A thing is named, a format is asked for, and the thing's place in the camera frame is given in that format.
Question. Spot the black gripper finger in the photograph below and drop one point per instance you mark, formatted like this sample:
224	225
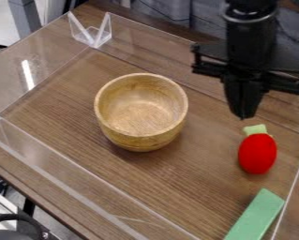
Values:
252	95
232	90

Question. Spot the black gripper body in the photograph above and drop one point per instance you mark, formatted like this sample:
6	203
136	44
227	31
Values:
250	57

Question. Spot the red plush fruit green top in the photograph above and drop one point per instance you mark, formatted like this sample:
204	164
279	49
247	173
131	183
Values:
258	150

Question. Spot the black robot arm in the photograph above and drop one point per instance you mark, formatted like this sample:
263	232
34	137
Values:
247	11

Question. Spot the wooden bowl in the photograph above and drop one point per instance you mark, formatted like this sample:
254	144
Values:
140	109

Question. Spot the green rectangular block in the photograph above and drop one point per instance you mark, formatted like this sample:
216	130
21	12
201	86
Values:
256	218

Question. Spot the black device bottom left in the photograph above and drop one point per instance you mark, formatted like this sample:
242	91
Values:
28	229

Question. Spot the clear acrylic enclosure wall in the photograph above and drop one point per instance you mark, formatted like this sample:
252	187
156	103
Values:
183	192

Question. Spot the clear acrylic corner bracket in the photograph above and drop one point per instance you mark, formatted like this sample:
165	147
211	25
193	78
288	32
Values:
92	36

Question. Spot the grey post top left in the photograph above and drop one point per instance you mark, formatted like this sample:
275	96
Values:
25	16

